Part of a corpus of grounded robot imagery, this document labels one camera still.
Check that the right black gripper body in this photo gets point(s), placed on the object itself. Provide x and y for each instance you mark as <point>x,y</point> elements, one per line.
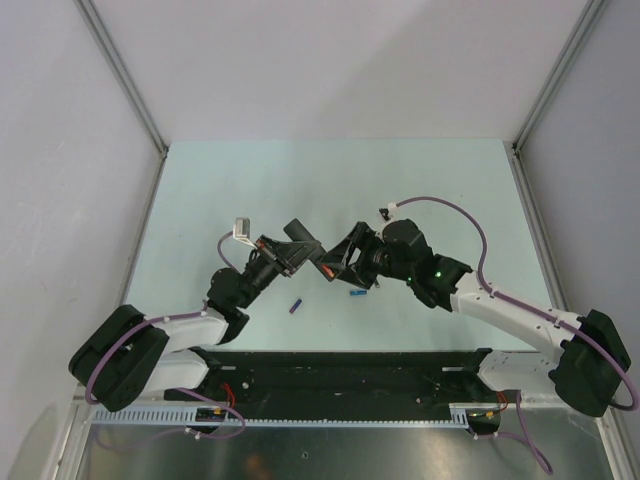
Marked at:
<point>372,247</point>

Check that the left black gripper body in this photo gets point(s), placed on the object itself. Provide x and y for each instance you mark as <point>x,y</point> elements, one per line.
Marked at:
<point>281,261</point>

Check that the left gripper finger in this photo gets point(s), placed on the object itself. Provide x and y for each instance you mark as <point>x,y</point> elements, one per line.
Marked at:
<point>277,247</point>
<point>298,256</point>

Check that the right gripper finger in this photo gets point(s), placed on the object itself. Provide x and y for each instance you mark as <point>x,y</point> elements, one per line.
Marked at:
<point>345,249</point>
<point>350,277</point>

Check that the red yellow battery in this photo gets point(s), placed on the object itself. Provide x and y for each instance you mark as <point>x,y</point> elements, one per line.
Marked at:
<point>328,271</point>

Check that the black remote control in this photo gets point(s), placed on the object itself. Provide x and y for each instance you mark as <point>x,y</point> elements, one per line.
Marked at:
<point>296,231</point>

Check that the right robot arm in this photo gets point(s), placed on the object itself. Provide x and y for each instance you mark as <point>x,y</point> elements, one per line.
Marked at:
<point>588,356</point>

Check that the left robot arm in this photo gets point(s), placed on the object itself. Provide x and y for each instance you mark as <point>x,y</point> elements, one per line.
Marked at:
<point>131,354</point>

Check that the purple blue battery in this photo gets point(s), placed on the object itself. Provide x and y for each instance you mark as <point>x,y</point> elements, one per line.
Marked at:
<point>295,306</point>

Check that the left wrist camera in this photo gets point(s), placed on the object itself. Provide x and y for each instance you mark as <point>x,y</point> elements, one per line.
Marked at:
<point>241,231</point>

